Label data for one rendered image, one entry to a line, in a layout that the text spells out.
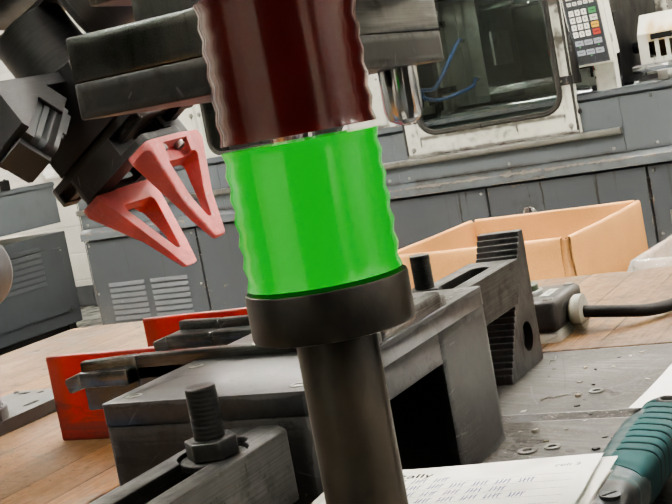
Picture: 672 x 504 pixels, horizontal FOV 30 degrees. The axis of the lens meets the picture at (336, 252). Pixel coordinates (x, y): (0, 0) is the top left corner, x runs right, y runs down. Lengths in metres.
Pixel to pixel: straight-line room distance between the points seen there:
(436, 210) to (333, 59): 5.27
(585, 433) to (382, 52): 0.23
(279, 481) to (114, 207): 0.43
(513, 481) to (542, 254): 2.41
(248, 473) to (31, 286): 7.40
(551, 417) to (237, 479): 0.30
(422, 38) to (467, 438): 0.20
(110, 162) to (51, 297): 7.11
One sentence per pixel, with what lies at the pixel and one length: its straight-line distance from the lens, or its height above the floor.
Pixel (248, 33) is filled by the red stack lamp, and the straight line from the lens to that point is 0.28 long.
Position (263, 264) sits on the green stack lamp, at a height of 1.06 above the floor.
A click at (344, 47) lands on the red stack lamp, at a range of 0.29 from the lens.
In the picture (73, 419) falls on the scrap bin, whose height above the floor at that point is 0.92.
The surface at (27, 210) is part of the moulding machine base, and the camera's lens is 7.91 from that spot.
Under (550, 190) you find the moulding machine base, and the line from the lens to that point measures 5.33.
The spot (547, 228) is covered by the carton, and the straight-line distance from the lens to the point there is 3.43.
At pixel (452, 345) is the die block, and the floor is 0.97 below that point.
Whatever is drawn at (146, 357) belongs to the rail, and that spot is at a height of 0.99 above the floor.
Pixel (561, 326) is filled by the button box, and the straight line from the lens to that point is 0.91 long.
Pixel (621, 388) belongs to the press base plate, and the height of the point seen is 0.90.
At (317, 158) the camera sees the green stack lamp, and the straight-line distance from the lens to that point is 0.28.
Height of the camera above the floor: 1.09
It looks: 6 degrees down
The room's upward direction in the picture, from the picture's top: 10 degrees counter-clockwise
